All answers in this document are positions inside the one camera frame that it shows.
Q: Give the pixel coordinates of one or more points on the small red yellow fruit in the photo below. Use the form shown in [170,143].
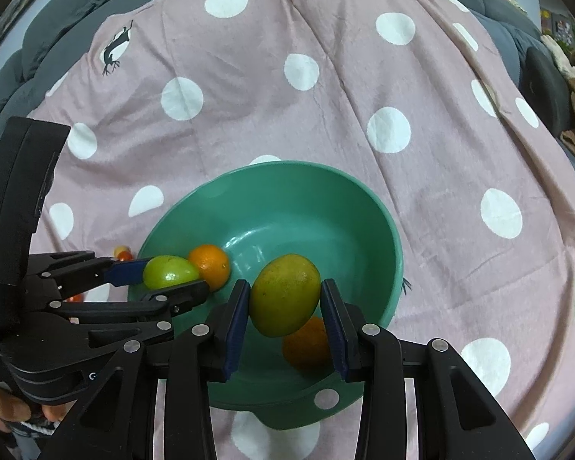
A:
[122,252]

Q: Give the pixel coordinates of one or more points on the person's left hand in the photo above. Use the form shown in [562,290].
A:
[5,407]

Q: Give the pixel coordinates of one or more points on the grey quilted sofa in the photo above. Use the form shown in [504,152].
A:
[67,14]

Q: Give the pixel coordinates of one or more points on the yellow-green mango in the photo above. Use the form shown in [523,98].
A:
[285,294]

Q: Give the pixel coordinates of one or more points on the dark picture frame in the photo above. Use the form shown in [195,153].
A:
[14,14]

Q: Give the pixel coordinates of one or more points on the green plastic bowl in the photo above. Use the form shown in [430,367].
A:
[292,211]

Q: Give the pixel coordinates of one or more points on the black cushion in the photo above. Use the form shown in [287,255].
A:
[546,86]

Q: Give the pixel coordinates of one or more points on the pink polka dot blanket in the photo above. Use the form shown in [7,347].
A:
[316,120]

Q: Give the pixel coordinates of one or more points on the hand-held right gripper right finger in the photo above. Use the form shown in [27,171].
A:
[336,340]

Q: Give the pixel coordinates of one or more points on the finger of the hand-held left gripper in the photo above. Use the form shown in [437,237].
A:
[124,272]
[184,296]

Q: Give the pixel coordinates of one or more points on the orange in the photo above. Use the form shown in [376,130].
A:
[212,261]
[307,345]

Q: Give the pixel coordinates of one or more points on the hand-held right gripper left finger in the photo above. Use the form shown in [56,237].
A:
[234,340]

